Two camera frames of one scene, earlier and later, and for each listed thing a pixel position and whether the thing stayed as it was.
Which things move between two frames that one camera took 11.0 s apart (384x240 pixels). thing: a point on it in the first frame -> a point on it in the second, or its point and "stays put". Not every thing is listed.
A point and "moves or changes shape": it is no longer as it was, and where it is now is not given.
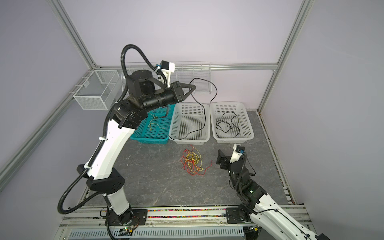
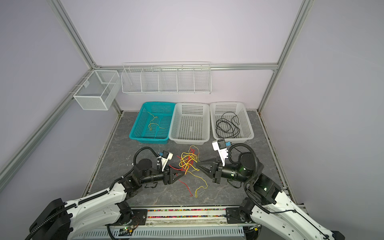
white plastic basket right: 230,122 stays put
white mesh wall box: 100,91 stays put
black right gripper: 222,159 -> 218,173
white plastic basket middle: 190,123 stays put
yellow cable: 150,128 stays put
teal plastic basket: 155,129 stays put
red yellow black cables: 191,161 moves or changes shape
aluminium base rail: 175,216 stays put
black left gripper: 176,88 -> 168,174
